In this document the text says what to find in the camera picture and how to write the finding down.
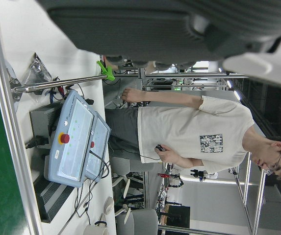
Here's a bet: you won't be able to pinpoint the left robot hand grey white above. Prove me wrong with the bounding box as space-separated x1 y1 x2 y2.
36 0 281 92

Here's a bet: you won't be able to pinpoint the grey metal control box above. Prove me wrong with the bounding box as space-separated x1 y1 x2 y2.
29 101 66 149

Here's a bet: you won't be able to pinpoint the green plastic clamp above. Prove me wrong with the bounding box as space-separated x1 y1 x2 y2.
96 60 116 82

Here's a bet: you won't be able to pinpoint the metal rod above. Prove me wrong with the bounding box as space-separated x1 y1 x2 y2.
10 74 108 94

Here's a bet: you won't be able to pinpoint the clear plastic bag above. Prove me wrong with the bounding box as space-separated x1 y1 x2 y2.
28 51 53 83

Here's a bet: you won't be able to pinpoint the person in cream t-shirt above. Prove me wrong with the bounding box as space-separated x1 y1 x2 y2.
105 87 281 182

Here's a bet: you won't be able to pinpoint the small blue-grey teach pendant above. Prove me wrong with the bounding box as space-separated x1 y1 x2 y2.
83 110 112 183

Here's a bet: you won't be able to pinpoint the large blue-grey teach pendant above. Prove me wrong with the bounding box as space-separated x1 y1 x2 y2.
47 89 96 188

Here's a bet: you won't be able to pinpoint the grey office chair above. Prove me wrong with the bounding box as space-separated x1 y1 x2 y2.
110 156 164 200
115 207 159 235

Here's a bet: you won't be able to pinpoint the black power plug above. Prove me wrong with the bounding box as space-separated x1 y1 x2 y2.
25 134 50 150

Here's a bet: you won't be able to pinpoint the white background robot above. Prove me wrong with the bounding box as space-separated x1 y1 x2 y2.
190 168 217 183

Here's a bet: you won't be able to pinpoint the white round device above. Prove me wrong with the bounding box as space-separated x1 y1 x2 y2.
103 196 115 216

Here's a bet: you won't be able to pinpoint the black finned heat sink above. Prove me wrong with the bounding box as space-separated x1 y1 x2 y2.
33 174 74 223

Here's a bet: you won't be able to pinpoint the black monitor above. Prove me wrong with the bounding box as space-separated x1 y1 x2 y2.
166 204 191 227

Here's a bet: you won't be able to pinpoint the aluminium frame beam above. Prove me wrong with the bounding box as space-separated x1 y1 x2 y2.
113 68 249 79

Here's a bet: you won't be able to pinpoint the thin black cable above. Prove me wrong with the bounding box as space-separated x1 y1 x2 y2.
77 82 95 105
74 177 94 226

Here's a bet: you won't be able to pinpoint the red and blue wire bundle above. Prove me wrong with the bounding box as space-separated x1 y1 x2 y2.
47 77 67 103

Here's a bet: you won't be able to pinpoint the thick black pendant cable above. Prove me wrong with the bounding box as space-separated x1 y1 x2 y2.
87 149 111 181

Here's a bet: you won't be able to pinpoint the metal rod base bracket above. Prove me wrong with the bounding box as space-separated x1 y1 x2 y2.
7 75 23 101

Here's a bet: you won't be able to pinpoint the aluminium conveyor side rail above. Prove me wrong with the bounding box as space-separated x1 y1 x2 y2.
0 0 44 235

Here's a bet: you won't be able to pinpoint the aluminium frame cell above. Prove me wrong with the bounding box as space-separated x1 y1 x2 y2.
228 151 270 235

